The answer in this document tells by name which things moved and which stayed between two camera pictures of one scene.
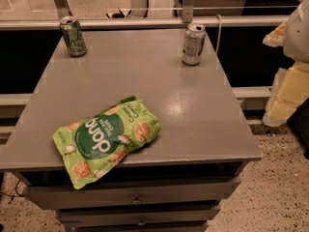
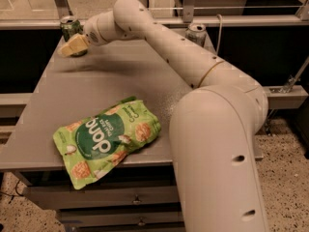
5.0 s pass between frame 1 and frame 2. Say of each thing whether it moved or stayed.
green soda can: stayed
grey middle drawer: stayed
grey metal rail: stayed
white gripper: moved
